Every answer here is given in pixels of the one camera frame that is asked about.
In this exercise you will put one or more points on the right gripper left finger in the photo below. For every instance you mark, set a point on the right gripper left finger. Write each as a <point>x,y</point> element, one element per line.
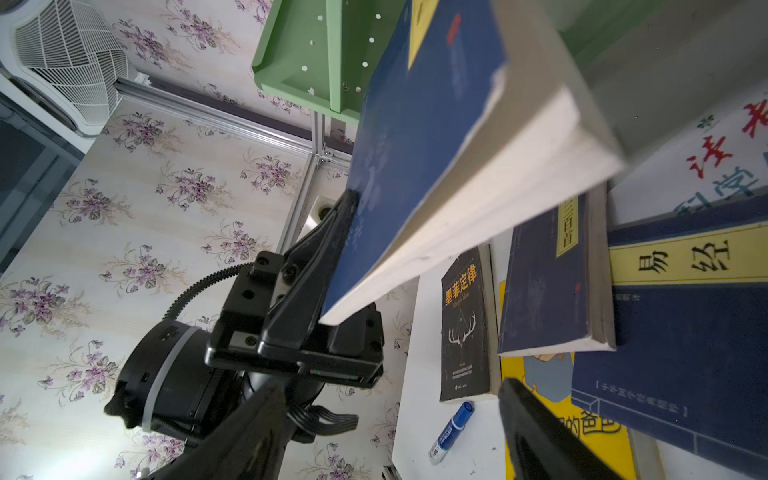
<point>249,443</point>

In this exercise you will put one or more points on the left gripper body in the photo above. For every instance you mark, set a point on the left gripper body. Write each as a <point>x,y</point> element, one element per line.
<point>349,354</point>

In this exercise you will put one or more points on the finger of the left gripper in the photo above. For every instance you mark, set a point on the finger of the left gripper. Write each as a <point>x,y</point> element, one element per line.
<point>305,277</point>

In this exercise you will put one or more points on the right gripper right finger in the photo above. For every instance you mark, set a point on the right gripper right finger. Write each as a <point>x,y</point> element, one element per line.
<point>540,447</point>

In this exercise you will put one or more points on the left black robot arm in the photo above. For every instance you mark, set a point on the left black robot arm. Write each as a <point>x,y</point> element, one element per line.
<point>166,387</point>

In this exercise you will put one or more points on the yellow cartoon book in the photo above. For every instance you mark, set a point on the yellow cartoon book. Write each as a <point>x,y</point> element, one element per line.
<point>549,380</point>

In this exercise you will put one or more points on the blue white marker pen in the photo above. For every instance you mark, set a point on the blue white marker pen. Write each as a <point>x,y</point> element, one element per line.
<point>448,436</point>

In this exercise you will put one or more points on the black book with antlers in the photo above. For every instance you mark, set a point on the black book with antlers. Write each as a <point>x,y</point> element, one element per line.
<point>470,365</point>

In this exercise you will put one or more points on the navy book yellow label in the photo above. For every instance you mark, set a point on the navy book yellow label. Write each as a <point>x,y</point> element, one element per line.
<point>690,309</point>

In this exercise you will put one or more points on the white blue magazine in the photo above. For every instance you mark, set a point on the white blue magazine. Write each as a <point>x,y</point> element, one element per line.
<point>719,157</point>

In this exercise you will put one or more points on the green two-tier shelf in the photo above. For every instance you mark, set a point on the green two-tier shelf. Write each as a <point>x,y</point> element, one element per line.
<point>635,71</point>

